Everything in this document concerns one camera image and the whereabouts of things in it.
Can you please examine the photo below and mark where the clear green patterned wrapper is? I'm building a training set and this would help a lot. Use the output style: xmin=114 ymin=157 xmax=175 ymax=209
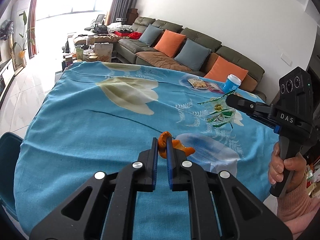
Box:
xmin=198 ymin=90 xmax=244 ymax=128

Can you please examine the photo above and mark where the orange peel strip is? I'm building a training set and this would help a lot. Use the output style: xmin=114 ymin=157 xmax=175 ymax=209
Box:
xmin=158 ymin=131 xmax=195 ymax=159

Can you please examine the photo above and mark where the right hand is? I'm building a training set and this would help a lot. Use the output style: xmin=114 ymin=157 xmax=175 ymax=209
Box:
xmin=268 ymin=142 xmax=306 ymax=193

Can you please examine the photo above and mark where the blue paper coffee cup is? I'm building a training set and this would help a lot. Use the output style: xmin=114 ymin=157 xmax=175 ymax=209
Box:
xmin=222 ymin=74 xmax=241 ymax=93

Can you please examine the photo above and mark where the pink snack packet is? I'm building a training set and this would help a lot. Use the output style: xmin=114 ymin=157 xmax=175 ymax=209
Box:
xmin=205 ymin=81 xmax=224 ymax=94

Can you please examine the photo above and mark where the orange cushion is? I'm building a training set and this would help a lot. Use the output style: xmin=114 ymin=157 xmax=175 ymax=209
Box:
xmin=204 ymin=56 xmax=248 ymax=82
xmin=155 ymin=30 xmax=186 ymax=57

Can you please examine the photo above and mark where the blue floral tablecloth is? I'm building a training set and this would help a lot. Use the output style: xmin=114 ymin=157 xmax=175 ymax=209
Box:
xmin=14 ymin=62 xmax=278 ymax=233

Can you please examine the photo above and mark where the cracker snack packet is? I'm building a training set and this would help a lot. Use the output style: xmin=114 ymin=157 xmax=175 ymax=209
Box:
xmin=188 ymin=78 xmax=208 ymax=90

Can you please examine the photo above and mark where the dark teal chair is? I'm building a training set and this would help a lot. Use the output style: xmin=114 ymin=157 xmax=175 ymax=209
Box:
xmin=0 ymin=132 xmax=23 ymax=221

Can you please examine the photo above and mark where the grey blue cushion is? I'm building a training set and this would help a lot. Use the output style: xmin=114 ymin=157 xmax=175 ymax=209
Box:
xmin=139 ymin=24 xmax=162 ymax=47
xmin=174 ymin=38 xmax=212 ymax=71

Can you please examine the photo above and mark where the olive green sectional sofa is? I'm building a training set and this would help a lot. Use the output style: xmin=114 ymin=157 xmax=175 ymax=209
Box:
xmin=114 ymin=17 xmax=266 ymax=101

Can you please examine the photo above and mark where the cluttered coffee table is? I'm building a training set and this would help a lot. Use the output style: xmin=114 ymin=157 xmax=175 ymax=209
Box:
xmin=62 ymin=33 xmax=122 ymax=66

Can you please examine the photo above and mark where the white TV cabinet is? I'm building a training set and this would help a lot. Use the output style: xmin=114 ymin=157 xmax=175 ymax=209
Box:
xmin=0 ymin=59 xmax=15 ymax=107

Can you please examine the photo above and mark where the tall green potted plant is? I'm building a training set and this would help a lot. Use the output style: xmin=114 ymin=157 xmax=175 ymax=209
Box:
xmin=13 ymin=11 xmax=28 ymax=67

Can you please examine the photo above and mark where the grey orange left curtain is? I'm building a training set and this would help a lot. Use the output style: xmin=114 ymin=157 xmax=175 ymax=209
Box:
xmin=28 ymin=0 xmax=37 ymax=59

